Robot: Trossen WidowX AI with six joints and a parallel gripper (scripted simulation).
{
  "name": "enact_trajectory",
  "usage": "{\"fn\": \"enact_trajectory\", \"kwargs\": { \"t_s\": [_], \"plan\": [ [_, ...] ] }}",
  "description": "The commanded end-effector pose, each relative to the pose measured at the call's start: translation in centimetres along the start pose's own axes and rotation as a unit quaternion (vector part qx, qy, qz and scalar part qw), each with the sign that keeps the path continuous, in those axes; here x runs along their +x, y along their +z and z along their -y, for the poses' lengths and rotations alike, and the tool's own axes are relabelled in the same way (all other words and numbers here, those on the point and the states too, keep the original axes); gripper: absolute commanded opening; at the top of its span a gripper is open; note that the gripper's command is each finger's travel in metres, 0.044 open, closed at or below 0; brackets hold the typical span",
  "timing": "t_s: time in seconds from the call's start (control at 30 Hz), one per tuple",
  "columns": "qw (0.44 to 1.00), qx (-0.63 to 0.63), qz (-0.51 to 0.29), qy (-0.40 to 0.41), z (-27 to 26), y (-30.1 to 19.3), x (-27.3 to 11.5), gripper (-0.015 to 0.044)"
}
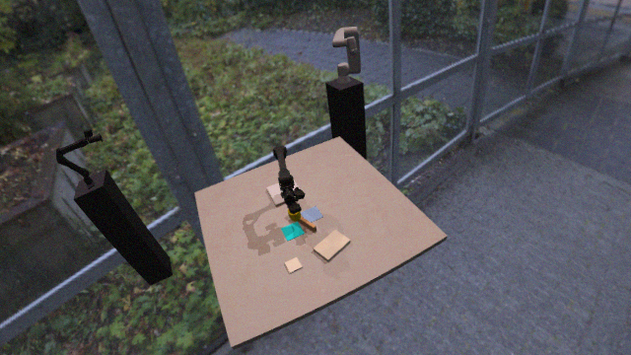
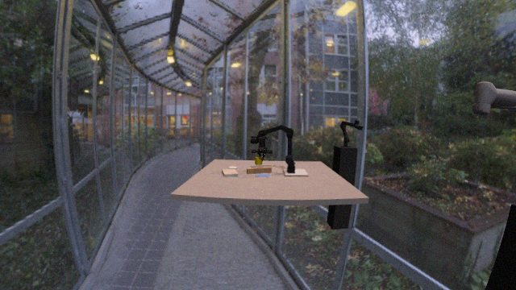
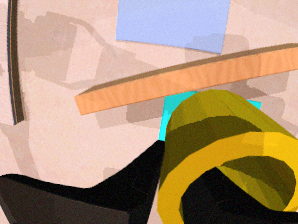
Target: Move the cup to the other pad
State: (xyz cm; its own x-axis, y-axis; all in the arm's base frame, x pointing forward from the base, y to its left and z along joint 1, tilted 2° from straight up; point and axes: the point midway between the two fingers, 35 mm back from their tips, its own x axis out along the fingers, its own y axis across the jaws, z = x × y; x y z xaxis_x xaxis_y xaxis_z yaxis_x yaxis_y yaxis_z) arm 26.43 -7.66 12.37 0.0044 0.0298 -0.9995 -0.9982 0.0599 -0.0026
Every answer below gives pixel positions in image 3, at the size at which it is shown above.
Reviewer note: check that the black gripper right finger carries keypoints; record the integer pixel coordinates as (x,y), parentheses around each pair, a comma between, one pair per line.
(214,199)

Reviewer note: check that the orange curved bar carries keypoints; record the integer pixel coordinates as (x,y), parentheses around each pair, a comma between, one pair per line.
(184,77)

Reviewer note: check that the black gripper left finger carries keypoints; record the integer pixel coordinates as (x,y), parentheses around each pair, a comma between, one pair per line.
(124,198)

